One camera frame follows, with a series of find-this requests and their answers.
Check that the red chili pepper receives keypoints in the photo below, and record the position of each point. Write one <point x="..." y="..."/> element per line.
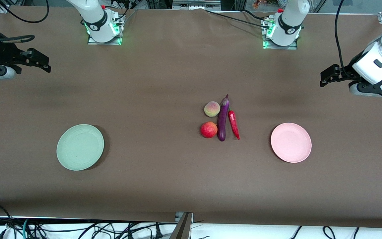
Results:
<point x="232" y="121"/>

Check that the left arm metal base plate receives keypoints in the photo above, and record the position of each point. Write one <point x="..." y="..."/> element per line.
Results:
<point x="279" y="47"/>

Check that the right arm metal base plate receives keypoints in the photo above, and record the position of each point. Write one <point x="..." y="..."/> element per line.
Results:
<point x="104" y="43"/>

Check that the paper table cover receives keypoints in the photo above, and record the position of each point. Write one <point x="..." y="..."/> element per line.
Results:
<point x="164" y="83"/>

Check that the light green plate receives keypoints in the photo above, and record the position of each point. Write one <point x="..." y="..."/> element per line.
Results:
<point x="80" y="147"/>

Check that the colourful background items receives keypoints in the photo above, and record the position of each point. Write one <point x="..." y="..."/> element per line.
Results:
<point x="267" y="3"/>

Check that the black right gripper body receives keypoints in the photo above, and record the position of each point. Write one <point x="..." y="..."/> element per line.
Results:
<point x="6" y="53"/>

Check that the pink plate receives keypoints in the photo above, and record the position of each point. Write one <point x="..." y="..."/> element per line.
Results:
<point x="291" y="142"/>

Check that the aluminium profile post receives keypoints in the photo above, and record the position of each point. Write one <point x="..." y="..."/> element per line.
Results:
<point x="182" y="229"/>

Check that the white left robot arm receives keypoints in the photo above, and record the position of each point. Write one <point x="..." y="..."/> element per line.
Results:
<point x="290" y="20"/>

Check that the red pomegranate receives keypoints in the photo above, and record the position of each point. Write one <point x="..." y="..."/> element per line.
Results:
<point x="208" y="130"/>

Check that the aluminium frame rail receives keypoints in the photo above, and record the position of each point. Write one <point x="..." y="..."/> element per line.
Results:
<point x="196" y="5"/>

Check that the yellow pink peach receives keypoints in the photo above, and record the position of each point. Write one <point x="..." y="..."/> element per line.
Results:
<point x="212" y="109"/>

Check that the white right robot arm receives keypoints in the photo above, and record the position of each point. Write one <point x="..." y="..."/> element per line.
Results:
<point x="95" y="16"/>

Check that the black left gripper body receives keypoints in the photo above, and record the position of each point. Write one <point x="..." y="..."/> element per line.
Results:
<point x="349" y="72"/>

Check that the purple eggplant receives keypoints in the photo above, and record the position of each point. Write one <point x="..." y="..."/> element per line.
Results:
<point x="223" y="122"/>

